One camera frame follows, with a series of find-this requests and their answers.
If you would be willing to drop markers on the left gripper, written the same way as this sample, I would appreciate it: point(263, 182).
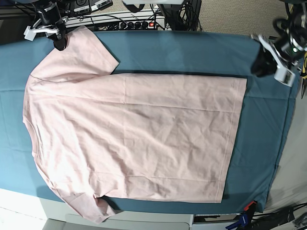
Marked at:
point(291, 47)

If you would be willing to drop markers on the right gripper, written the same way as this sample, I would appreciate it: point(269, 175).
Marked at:
point(51, 18)

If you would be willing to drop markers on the pink T-shirt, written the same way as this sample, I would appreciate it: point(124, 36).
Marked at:
point(156, 137)

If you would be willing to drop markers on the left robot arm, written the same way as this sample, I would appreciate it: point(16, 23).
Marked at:
point(297, 16)

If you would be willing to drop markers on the white power strip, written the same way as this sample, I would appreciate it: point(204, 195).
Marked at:
point(121, 20)

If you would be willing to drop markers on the orange blue clamp bottom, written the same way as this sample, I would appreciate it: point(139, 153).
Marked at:
point(245, 218)

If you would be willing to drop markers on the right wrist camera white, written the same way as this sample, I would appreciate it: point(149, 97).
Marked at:
point(29, 34)

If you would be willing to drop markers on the yellow handled pliers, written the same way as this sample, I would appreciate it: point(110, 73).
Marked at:
point(304, 76)

